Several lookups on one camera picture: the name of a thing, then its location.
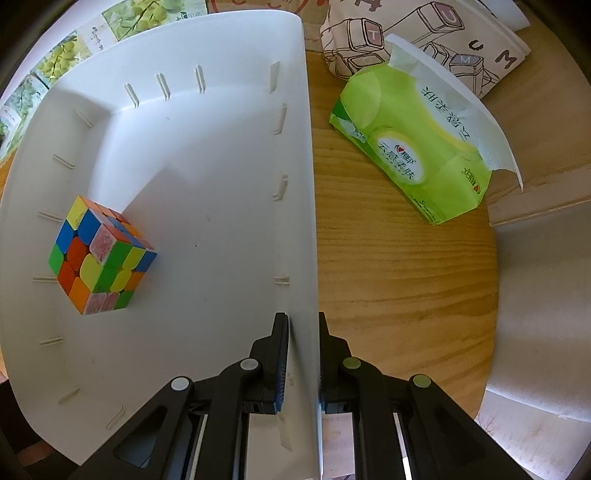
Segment brown cardboard box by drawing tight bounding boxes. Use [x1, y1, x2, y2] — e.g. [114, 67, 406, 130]
[206, 0, 331, 24]

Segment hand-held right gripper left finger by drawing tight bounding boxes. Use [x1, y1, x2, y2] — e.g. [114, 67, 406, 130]
[69, 312, 290, 480]

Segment multicoloured puzzle cube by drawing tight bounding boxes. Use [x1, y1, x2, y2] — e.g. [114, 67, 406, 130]
[48, 195, 158, 316]

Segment green tissue pack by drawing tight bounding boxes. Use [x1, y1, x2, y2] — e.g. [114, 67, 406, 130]
[329, 33, 525, 227]

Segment cream printed cloth bag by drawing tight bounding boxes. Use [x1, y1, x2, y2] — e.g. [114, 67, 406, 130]
[320, 0, 532, 100]

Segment white plastic storage bin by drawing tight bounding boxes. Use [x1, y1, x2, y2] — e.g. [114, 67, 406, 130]
[0, 9, 324, 478]

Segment white bed sheet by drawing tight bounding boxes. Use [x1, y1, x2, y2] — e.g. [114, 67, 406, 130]
[478, 198, 591, 462]

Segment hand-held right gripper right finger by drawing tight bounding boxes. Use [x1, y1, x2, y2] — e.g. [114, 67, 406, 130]
[318, 312, 532, 480]

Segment light wooden board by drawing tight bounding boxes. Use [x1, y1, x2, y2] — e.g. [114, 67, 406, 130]
[480, 23, 591, 227]

